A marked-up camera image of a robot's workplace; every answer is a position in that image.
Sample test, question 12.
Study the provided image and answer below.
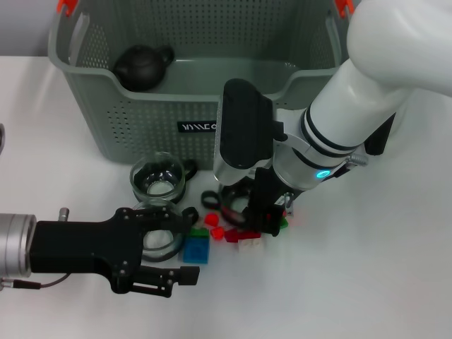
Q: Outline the orange bin handle clip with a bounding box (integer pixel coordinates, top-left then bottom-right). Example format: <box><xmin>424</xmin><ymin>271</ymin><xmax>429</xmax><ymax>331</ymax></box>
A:
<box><xmin>58</xmin><ymin>0</ymin><xmax>77</xmax><ymax>17</ymax></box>
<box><xmin>335</xmin><ymin>0</ymin><xmax>355</xmax><ymax>18</ymax></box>

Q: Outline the glass pitcher black lid handle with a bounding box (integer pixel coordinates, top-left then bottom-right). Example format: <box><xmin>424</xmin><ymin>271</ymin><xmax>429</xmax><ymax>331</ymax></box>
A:
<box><xmin>364</xmin><ymin>105</ymin><xmax>408</xmax><ymax>157</ymax></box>

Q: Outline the black bin logo label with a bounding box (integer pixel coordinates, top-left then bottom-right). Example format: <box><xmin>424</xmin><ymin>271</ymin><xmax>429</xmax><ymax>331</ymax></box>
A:
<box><xmin>177</xmin><ymin>120</ymin><xmax>218</xmax><ymax>135</ymax></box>

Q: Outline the grey-green perforated storage bin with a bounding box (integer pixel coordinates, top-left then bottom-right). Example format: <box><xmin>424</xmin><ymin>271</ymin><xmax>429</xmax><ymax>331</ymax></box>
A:
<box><xmin>47</xmin><ymin>0</ymin><xmax>358</xmax><ymax>167</ymax></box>

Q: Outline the black clay teapot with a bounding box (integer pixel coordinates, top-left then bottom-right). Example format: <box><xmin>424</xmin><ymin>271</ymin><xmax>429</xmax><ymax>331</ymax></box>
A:
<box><xmin>112</xmin><ymin>44</ymin><xmax>176</xmax><ymax>92</ymax></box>

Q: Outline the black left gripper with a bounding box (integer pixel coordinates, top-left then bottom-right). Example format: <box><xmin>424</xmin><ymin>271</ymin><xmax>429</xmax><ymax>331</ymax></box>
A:
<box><xmin>29</xmin><ymin>207</ymin><xmax>201</xmax><ymax>299</ymax></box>

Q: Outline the dark red toy brick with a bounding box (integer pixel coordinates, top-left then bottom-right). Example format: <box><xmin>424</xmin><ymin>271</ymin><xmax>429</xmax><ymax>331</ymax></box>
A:
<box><xmin>225</xmin><ymin>228</ymin><xmax>263</xmax><ymax>245</ymax></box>

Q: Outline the white two-stud toy brick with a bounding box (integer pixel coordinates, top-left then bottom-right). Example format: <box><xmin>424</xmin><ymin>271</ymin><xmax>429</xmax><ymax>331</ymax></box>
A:
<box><xmin>237</xmin><ymin>239</ymin><xmax>265</xmax><ymax>254</ymax></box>

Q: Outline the small green toy brick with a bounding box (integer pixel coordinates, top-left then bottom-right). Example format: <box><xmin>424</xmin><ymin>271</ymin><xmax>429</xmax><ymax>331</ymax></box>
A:
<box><xmin>189</xmin><ymin>227</ymin><xmax>210</xmax><ymax>242</ymax></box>

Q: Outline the left arm cable with plug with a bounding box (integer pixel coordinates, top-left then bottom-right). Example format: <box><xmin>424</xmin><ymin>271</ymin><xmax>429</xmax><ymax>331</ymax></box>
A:
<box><xmin>0</xmin><ymin>273</ymin><xmax>71</xmax><ymax>290</ymax></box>

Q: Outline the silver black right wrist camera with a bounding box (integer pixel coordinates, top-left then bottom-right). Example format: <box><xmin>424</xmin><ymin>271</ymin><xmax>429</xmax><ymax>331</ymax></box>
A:
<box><xmin>213</xmin><ymin>78</ymin><xmax>278</xmax><ymax>185</ymax></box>

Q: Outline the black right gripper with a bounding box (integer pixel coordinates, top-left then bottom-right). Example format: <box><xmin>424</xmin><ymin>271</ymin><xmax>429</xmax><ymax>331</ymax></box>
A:
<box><xmin>242</xmin><ymin>167</ymin><xmax>295</xmax><ymax>237</ymax></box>

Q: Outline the glass teacup black handle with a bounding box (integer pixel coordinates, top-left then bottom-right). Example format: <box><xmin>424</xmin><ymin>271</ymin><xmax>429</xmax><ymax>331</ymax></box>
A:
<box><xmin>131</xmin><ymin>199</ymin><xmax>198</xmax><ymax>263</ymax></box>
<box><xmin>201</xmin><ymin>182</ymin><xmax>259</xmax><ymax>231</ymax></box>

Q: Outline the round glass jar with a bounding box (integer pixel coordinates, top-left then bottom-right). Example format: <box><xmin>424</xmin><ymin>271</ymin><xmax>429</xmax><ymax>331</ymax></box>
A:
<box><xmin>129</xmin><ymin>151</ymin><xmax>199</xmax><ymax>205</ymax></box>

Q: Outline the blue square toy brick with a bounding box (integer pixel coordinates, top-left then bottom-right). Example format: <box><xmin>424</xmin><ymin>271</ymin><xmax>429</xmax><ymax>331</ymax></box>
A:
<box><xmin>182</xmin><ymin>237</ymin><xmax>210</xmax><ymax>265</ymax></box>

